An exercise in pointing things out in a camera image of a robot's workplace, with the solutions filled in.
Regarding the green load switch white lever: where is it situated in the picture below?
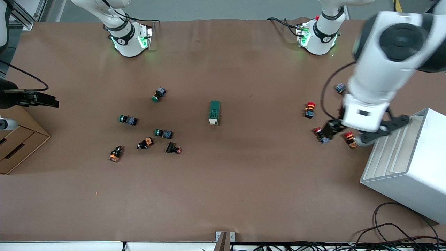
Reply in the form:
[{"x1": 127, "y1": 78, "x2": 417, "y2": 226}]
[{"x1": 208, "y1": 100, "x2": 221, "y2": 126}]

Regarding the red mushroom button orange block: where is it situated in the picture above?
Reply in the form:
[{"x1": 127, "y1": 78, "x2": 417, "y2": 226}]
[{"x1": 344, "y1": 131, "x2": 359, "y2": 149}]

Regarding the brown cardboard box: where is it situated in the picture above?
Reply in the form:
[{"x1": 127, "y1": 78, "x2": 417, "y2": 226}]
[{"x1": 0, "y1": 105, "x2": 51, "y2": 175}]

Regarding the white stepped rack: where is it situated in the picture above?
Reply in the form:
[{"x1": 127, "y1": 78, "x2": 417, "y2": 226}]
[{"x1": 360, "y1": 107, "x2": 446, "y2": 224}]

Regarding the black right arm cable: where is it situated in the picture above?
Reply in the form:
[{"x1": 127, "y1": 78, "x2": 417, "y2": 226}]
[{"x1": 0, "y1": 60, "x2": 49, "y2": 93}]

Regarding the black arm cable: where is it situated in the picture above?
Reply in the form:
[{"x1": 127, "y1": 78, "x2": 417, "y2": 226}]
[
  {"x1": 0, "y1": 60, "x2": 49, "y2": 93},
  {"x1": 267, "y1": 17, "x2": 356, "y2": 121}
]

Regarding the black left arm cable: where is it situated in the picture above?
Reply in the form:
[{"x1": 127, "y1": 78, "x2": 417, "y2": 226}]
[{"x1": 267, "y1": 17, "x2": 356, "y2": 121}]

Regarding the black looped cable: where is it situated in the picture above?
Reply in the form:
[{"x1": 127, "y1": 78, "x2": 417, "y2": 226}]
[
  {"x1": 355, "y1": 223, "x2": 431, "y2": 244},
  {"x1": 374, "y1": 202, "x2": 440, "y2": 244}
]

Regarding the aluminium table bracket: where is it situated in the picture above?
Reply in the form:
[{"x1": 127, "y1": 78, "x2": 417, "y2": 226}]
[{"x1": 215, "y1": 231, "x2": 236, "y2": 251}]

